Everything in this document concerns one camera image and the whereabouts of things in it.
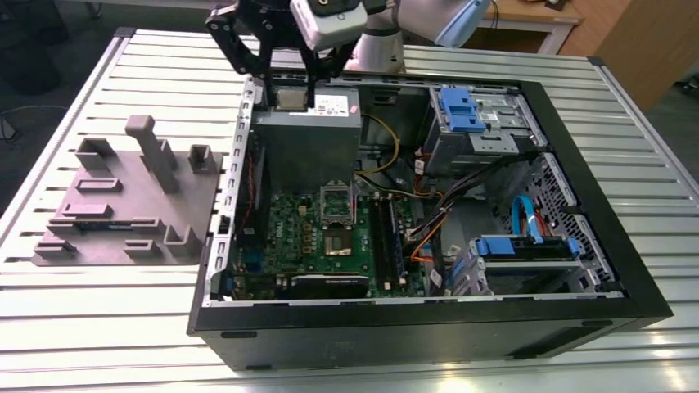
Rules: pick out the grey parts rack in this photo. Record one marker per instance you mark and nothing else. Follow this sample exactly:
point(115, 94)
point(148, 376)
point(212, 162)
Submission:
point(136, 204)

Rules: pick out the black open PC case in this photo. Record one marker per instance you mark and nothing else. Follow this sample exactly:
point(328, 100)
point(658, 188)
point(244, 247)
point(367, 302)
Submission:
point(436, 340)

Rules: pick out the CPU socket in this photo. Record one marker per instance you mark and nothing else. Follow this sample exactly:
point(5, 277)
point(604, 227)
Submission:
point(339, 244)

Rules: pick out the hard disk in blue carrier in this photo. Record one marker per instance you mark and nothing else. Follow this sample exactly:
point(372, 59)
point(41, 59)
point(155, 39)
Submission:
point(494, 247)

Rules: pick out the wooden desk white legs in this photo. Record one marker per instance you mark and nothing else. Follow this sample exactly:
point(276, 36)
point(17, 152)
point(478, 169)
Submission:
point(546, 15)

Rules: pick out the blue drive bay carrier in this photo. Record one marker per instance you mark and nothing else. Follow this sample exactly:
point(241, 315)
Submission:
point(462, 110)

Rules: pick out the black graphics card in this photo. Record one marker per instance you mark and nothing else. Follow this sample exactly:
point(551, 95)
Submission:
point(327, 286)

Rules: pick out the black table corner cap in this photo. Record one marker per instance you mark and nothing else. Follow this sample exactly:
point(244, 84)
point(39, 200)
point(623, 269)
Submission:
point(125, 32)
point(596, 61)

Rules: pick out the RAM stick blue label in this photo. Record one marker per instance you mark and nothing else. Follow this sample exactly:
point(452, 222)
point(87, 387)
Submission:
point(104, 226)

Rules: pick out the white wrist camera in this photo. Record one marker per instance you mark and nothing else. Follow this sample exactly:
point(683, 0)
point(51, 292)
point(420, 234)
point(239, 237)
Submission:
point(332, 24)

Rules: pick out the wooden cabinet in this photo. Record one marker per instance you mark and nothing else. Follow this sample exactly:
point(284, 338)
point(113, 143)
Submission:
point(644, 49)

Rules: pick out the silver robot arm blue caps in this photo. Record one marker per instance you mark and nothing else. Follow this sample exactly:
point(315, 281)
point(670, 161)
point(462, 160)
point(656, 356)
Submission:
point(381, 57)

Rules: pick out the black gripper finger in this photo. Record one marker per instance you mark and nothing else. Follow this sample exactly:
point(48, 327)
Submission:
point(235, 53)
point(311, 73)

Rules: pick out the silver square CPU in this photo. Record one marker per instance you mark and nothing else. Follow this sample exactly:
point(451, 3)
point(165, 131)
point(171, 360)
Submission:
point(291, 100)

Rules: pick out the black RAM slot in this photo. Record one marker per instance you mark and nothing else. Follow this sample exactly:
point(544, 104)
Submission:
point(376, 237)

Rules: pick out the silver disk bay frame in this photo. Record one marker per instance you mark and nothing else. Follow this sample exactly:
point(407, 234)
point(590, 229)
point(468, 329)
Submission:
point(530, 265)

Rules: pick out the green motherboard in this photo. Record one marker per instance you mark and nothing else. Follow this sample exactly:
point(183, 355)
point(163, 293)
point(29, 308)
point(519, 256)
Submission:
point(295, 245)

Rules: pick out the silver drive cage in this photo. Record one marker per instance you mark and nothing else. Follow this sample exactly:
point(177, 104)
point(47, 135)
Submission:
point(454, 151)

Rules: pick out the grey power supply unit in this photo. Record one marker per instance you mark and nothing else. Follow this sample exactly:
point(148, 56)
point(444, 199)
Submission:
point(305, 151)

